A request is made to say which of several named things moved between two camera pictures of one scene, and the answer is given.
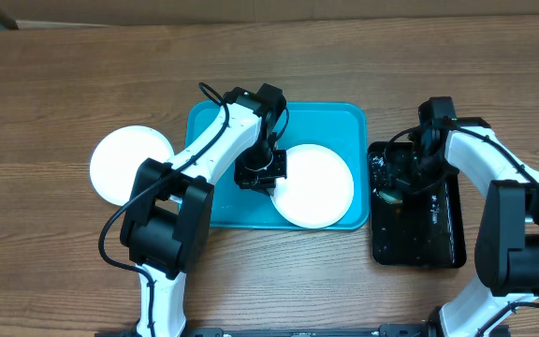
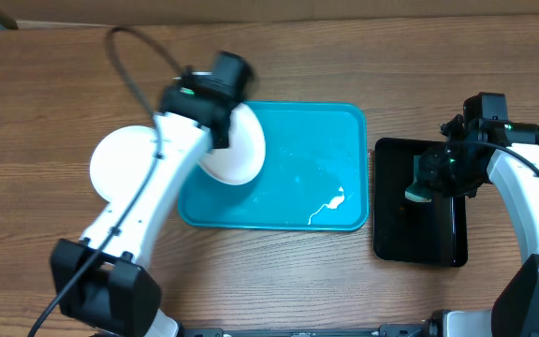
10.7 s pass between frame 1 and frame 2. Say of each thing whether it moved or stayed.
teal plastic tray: stayed
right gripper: moved
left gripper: moved
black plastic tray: stayed
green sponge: moved
